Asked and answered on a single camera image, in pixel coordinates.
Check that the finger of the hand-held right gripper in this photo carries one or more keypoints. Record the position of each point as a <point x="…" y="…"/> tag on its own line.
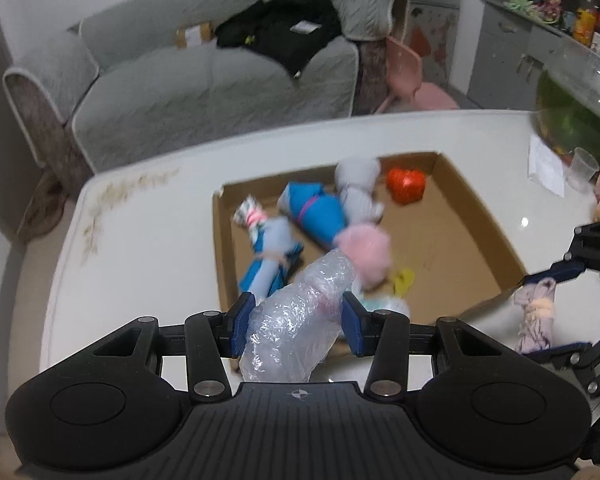
<point x="560" y="274"/>
<point x="560" y="352"/>

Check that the grey quilted sofa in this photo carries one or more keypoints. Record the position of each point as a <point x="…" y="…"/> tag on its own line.
<point x="180" y="90"/>

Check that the lilac sock bundle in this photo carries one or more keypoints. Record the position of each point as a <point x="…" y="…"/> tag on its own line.
<point x="535" y="320"/>

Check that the clear plastic cup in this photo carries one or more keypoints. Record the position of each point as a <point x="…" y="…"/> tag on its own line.
<point x="582" y="167"/>

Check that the long clear plastic bundle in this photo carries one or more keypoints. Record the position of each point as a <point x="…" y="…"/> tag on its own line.
<point x="295" y="320"/>

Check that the glass fish bowl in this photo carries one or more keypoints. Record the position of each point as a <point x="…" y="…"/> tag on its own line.
<point x="575" y="100"/>

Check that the bubble wrap teal bundle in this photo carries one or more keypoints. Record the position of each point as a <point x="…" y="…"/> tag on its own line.
<point x="385" y="306"/>

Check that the purple doll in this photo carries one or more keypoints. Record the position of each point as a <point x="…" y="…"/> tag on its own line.
<point x="551" y="0"/>

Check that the light blue sock bundle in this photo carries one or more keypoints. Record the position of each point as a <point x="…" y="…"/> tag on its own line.
<point x="272" y="255"/>

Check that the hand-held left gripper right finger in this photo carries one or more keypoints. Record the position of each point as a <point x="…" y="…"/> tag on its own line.
<point x="354" y="325"/>

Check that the grey knit sock bundle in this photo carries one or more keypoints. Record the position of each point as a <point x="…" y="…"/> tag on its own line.
<point x="357" y="185"/>

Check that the pink plastic chair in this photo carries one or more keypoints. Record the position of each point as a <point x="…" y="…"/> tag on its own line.
<point x="405" y="70"/>

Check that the white paper sheet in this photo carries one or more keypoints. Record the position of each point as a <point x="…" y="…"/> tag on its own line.
<point x="545" y="165"/>

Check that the round orange plastic bundle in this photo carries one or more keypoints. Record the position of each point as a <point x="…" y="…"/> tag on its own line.
<point x="405" y="186"/>

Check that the blue cloth bundle pink band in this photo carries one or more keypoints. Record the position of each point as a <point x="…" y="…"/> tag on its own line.
<point x="315" y="210"/>

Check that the brown cardboard parcel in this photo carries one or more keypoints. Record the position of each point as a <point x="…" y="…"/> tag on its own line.
<point x="195" y="35"/>

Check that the green plant ornament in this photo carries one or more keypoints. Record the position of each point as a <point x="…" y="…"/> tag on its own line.
<point x="520" y="1"/>

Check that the white fridge with stickers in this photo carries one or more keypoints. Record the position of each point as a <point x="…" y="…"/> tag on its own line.
<point x="435" y="25"/>

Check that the shallow brown cardboard box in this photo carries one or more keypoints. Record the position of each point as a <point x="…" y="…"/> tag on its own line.
<point x="450" y="240"/>

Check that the yellow ribbon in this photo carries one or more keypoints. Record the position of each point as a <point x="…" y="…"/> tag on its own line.
<point x="404" y="280"/>

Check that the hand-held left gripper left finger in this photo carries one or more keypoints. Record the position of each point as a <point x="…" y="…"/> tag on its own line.
<point x="240" y="322"/>

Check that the black jacket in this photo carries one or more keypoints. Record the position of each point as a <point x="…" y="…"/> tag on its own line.
<point x="285" y="30"/>

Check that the pink fluffy toy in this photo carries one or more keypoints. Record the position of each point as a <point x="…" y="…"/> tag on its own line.
<point x="367" y="255"/>

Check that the orange drink bottle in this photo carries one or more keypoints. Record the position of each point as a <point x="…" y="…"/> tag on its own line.
<point x="586" y="20"/>

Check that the grey cabinet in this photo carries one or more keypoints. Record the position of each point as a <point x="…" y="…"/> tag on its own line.
<point x="505" y="55"/>

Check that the white patterned sock bundle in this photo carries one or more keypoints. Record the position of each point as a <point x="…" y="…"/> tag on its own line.
<point x="250" y="217"/>

